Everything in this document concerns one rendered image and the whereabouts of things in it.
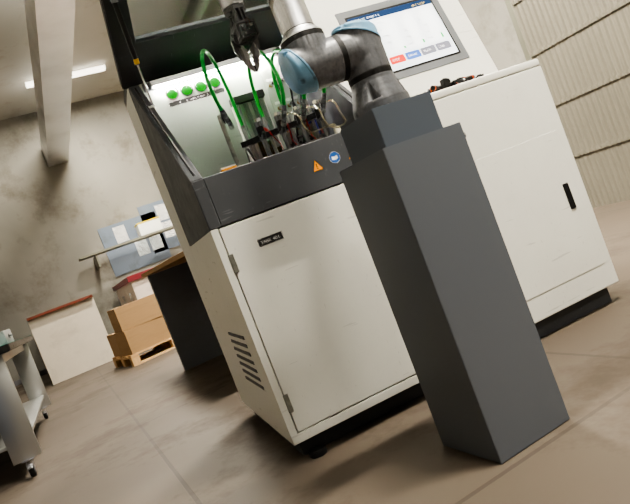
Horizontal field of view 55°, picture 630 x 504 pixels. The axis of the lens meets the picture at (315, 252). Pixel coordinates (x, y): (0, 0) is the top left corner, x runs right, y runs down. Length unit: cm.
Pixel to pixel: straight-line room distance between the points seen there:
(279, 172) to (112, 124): 997
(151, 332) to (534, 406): 548
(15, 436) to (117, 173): 843
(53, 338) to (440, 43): 677
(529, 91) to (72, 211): 974
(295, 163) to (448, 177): 64
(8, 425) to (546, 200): 281
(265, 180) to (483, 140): 83
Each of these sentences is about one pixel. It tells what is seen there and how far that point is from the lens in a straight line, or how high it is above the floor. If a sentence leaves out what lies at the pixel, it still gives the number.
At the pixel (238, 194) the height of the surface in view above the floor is 87.
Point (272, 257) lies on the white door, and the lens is 191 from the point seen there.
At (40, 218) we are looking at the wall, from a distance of 1141.
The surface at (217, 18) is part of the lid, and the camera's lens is 252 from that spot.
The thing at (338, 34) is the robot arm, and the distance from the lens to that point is 160.
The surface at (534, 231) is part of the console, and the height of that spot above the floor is 38.
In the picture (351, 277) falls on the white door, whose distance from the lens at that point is 199.
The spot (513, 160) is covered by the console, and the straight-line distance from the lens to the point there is 235.
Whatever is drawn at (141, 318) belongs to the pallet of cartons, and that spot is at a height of 44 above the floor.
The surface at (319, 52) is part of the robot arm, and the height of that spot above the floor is 108.
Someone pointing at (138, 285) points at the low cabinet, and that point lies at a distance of 852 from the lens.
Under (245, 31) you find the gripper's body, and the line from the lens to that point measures 208.
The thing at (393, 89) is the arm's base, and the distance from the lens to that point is 155.
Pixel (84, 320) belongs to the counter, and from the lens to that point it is 845.
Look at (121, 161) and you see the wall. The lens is 1167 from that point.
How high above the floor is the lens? 69
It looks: 2 degrees down
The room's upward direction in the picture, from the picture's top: 21 degrees counter-clockwise
